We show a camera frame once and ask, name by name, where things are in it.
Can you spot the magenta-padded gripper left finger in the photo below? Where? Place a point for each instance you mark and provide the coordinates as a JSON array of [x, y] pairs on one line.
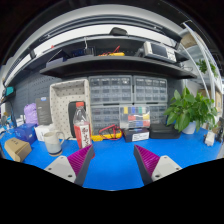
[[68, 168]]

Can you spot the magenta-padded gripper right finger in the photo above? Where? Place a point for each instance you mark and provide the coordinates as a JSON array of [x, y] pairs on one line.
[[156, 168]]

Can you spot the clear red-capped drink bottle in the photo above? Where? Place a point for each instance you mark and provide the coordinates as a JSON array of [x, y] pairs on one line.
[[82, 131]]

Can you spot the grey-white ceramic mug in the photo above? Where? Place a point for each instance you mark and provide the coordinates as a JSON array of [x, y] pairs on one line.
[[51, 143]]

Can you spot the black box with white label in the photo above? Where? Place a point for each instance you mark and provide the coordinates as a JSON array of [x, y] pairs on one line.
[[136, 135]]

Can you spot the small white box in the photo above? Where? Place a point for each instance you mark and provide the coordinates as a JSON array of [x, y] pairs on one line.
[[41, 130]]

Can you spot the yellow multimeter with red leads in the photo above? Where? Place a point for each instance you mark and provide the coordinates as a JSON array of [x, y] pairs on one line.
[[106, 133]]

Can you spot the brown cardboard box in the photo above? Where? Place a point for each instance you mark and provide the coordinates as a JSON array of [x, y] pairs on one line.
[[16, 149]]

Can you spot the clear organizer with coloured parts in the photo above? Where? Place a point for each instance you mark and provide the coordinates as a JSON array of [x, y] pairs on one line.
[[135, 117]]

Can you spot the blue carton box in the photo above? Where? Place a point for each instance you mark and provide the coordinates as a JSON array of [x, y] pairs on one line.
[[25, 132]]

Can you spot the white power adapter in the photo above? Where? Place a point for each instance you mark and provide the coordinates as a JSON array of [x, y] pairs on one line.
[[209, 138]]

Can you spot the dark grey flat box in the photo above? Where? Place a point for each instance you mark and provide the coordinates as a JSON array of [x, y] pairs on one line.
[[43, 111]]

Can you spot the green potted plant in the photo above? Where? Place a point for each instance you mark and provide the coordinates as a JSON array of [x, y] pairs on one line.
[[186, 111]]

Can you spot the white dotted storage bin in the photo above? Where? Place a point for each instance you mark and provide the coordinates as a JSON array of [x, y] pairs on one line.
[[60, 103]]

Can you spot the purple plastic bag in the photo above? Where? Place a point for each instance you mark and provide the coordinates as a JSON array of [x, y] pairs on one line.
[[30, 113]]

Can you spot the small teal device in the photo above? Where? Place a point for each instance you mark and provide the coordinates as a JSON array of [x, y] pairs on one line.
[[9, 91]]

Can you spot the dark overhead shelf unit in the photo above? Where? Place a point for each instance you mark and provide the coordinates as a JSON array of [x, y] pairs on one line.
[[116, 63]]

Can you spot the white shelf unit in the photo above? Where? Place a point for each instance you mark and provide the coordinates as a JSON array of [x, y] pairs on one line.
[[204, 65]]

